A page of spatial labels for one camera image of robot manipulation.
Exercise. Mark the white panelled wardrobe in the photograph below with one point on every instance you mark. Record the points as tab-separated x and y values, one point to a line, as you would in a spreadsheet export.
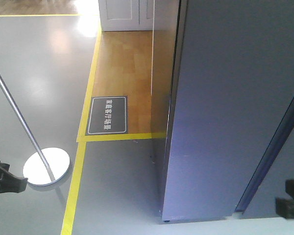
138	15

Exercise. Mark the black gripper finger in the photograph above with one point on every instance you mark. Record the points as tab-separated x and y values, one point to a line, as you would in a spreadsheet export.
10	182
285	207

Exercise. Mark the black floor sign sticker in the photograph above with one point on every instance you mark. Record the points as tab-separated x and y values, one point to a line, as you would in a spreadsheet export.
107	115

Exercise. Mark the silver sign stand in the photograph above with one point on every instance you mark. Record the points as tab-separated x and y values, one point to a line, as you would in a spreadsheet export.
46	166

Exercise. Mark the fridge door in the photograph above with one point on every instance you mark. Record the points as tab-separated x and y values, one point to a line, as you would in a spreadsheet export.
236	81

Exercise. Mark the dark grey fridge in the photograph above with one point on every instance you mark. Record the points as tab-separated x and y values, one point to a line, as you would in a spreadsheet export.
279	138

